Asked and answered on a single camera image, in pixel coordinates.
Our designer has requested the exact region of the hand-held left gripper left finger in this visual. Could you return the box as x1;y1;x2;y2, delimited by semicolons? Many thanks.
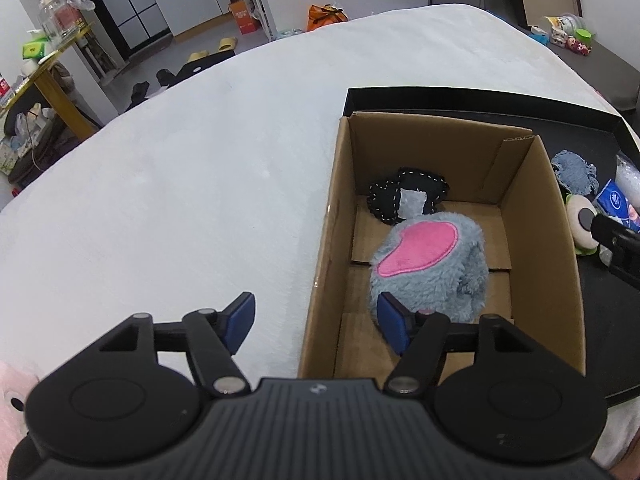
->
97;291;257;397

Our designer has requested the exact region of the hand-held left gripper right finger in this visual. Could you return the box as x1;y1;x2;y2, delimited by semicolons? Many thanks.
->
377;291;534;397

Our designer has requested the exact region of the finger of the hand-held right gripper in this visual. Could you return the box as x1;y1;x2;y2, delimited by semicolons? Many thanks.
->
591;214;640;291

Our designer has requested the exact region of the green and white plush toy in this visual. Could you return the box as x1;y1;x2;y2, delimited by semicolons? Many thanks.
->
565;192;601;258

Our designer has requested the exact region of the blue tissue packet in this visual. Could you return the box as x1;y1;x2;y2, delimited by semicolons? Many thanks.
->
595;178;640;233

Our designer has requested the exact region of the clear plastic packet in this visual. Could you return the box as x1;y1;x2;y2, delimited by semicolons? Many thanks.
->
615;152;640;206

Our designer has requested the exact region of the brown cardboard box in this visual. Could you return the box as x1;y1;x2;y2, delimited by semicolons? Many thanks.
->
297;111;587;380

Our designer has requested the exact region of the grey and pink plush toy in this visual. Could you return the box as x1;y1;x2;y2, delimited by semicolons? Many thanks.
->
369;211;491;326

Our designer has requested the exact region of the denim plush toy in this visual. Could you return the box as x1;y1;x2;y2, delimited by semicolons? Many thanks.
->
551;150;599;196

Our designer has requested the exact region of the black tray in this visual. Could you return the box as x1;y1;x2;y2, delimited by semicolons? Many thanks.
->
342;87;640;408

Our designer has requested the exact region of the black stitched plush toy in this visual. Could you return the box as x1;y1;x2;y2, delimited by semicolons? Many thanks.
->
367;167;451;225

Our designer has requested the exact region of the grey bench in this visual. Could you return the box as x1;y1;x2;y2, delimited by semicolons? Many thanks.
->
525;25;640;113

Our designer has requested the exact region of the white plastic bag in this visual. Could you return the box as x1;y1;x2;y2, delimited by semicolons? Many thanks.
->
545;12;586;33

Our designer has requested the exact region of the yellow table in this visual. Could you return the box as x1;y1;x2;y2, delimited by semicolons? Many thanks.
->
0;22;101;141

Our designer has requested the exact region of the orange carton box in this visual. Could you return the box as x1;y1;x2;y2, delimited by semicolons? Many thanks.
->
229;0;262;36

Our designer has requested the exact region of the orange bag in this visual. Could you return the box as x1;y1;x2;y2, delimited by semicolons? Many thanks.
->
307;4;348;33

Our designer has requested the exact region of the white narrow rack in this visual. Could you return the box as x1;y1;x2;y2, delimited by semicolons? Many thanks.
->
232;0;276;41

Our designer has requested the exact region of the black framed glass door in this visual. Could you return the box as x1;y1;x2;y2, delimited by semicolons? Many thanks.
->
92;0;171;56

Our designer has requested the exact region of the glass jar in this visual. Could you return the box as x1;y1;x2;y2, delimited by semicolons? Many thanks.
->
39;0;83;41

